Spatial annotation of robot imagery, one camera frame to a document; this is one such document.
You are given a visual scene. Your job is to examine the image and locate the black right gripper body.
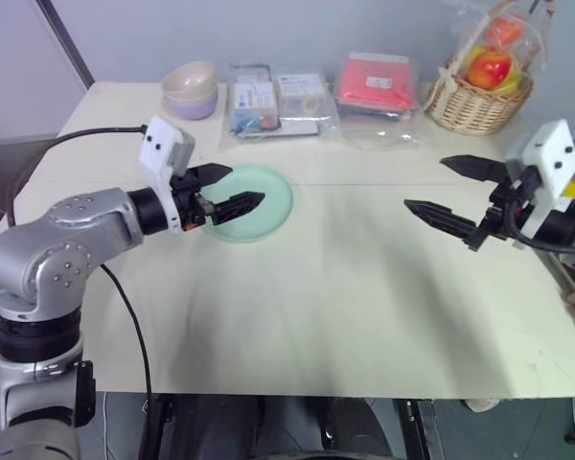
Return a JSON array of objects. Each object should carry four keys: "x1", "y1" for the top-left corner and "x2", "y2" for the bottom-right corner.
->
[{"x1": 480, "y1": 167, "x2": 543, "y2": 240}]

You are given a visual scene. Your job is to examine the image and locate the red flat packet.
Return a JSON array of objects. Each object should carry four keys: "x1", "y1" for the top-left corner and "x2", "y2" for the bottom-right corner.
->
[{"x1": 336, "y1": 57, "x2": 414, "y2": 115}]

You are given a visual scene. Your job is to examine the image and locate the purple bowl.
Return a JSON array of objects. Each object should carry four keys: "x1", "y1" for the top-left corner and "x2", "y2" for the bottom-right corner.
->
[{"x1": 164, "y1": 87, "x2": 219, "y2": 122}]

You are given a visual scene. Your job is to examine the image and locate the beige bowl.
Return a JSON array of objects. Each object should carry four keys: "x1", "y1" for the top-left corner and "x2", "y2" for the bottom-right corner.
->
[{"x1": 161, "y1": 60, "x2": 218, "y2": 101}]

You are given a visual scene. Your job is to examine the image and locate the red yellow apple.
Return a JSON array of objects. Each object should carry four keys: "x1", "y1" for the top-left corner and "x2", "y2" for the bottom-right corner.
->
[{"x1": 466, "y1": 46, "x2": 515, "y2": 91}]

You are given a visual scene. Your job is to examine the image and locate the clear bag with red packet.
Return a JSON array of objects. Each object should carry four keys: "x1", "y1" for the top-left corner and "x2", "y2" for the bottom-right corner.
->
[{"x1": 333, "y1": 51, "x2": 422, "y2": 149}]

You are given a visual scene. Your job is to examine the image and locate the red-orange object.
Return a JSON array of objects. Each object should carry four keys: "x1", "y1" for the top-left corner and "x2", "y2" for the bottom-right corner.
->
[{"x1": 483, "y1": 15, "x2": 524, "y2": 45}]

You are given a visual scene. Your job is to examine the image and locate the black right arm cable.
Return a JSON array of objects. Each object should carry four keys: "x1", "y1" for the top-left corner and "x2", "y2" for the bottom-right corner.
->
[{"x1": 504, "y1": 189, "x2": 575, "y2": 254}]

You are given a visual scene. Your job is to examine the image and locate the dark grey wall strip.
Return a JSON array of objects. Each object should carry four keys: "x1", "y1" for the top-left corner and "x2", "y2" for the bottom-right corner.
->
[{"x1": 41, "y1": 0, "x2": 96, "y2": 91}]

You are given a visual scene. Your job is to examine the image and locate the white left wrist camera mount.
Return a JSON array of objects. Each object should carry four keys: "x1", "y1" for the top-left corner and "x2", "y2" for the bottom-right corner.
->
[{"x1": 138, "y1": 115, "x2": 198, "y2": 237}]

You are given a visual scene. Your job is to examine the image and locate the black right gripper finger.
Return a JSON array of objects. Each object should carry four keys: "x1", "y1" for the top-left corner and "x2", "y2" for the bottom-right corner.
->
[
  {"x1": 439, "y1": 153, "x2": 512, "y2": 186},
  {"x1": 402, "y1": 198, "x2": 491, "y2": 253}
]

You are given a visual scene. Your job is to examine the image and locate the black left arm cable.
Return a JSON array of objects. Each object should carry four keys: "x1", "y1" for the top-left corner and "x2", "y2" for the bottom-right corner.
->
[{"x1": 8, "y1": 125, "x2": 155, "y2": 400}]

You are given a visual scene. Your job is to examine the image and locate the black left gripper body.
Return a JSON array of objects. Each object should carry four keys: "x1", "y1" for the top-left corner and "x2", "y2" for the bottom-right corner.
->
[{"x1": 169, "y1": 165, "x2": 219, "y2": 234}]

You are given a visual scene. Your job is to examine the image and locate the white box of tape rolls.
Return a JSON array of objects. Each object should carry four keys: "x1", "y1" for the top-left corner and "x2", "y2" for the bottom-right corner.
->
[{"x1": 276, "y1": 73, "x2": 326, "y2": 117}]

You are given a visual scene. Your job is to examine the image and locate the dark rounded shape under table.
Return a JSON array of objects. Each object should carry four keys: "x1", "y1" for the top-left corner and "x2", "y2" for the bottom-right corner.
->
[{"x1": 138, "y1": 395, "x2": 442, "y2": 460}]

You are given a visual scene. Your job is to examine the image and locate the pale green round plate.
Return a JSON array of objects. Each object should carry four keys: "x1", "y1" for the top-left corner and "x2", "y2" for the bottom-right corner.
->
[{"x1": 201, "y1": 163, "x2": 295, "y2": 245}]

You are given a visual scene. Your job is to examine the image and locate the woven wicker basket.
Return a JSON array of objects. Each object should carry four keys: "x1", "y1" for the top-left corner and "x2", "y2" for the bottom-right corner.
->
[{"x1": 423, "y1": 51, "x2": 535, "y2": 136}]

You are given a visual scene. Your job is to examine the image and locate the white shoe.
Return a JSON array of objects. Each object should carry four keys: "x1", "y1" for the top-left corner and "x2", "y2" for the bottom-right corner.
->
[{"x1": 463, "y1": 397, "x2": 505, "y2": 414}]

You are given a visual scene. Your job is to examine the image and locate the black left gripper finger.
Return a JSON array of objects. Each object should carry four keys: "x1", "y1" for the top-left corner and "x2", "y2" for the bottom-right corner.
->
[
  {"x1": 213, "y1": 191, "x2": 266, "y2": 226},
  {"x1": 195, "y1": 162, "x2": 234, "y2": 189}
]

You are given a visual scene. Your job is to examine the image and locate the clear bag of boxes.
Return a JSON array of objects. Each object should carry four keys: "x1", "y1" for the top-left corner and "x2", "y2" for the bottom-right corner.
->
[{"x1": 225, "y1": 61, "x2": 342, "y2": 142}]

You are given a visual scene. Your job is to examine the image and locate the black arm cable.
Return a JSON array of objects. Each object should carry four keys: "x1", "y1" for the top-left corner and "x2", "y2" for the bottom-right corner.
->
[
  {"x1": 504, "y1": 189, "x2": 575, "y2": 254},
  {"x1": 8, "y1": 125, "x2": 155, "y2": 400}
]

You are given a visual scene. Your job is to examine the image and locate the white box with blue print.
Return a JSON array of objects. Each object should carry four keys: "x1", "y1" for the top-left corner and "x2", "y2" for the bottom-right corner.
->
[{"x1": 232, "y1": 80, "x2": 278, "y2": 122}]

